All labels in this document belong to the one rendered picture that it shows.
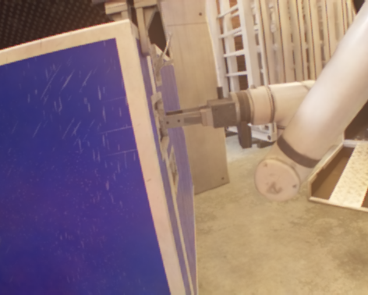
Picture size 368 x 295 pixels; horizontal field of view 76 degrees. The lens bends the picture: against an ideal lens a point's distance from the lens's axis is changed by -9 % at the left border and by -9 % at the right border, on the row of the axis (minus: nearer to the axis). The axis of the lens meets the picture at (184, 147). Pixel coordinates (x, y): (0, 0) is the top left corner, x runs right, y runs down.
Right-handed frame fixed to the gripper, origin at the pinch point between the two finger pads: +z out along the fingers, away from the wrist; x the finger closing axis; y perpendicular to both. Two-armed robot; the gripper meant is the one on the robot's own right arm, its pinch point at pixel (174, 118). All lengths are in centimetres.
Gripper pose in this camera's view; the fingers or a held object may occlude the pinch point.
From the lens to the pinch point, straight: 59.4
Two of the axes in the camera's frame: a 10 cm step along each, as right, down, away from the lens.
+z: -9.9, 1.5, 0.6
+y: -1.6, -9.5, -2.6
